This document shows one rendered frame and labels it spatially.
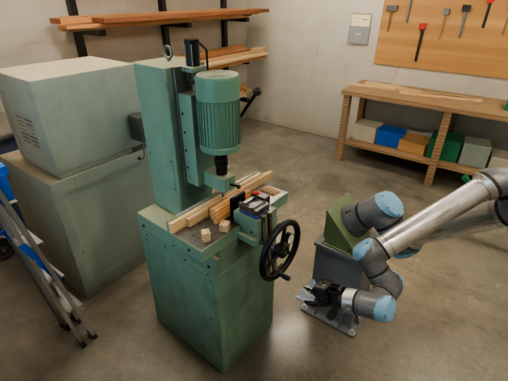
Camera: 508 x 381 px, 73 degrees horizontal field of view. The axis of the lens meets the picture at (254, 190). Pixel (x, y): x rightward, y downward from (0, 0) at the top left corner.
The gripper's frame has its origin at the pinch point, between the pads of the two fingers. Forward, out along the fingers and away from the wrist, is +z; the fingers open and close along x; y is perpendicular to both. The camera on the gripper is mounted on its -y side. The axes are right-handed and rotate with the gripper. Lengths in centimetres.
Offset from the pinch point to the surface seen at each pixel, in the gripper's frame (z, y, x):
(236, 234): 25.7, 26.4, 3.2
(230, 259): 29.6, 15.8, 7.5
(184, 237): 36, 34, 22
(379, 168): 84, -43, -280
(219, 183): 33, 48, -3
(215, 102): 17, 82, 1
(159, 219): 68, 35, 12
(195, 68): 28, 97, -4
